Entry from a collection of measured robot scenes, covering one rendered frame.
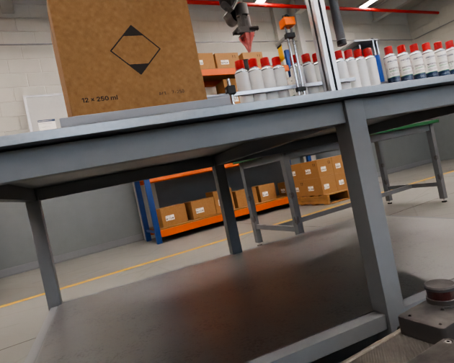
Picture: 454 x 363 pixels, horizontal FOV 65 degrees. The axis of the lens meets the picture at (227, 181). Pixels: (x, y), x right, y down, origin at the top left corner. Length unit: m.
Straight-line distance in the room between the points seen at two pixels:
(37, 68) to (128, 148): 5.02
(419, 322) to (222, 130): 0.60
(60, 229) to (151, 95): 4.68
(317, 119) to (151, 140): 0.43
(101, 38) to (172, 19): 0.17
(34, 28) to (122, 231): 3.08
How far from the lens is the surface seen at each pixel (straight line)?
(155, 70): 0.85
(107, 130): 0.76
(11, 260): 5.46
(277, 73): 1.44
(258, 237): 3.25
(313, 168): 5.26
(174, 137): 0.82
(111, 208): 5.48
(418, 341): 0.94
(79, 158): 0.80
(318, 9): 1.43
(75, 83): 0.82
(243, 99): 1.35
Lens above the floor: 0.67
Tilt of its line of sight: 1 degrees down
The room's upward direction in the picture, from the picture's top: 12 degrees counter-clockwise
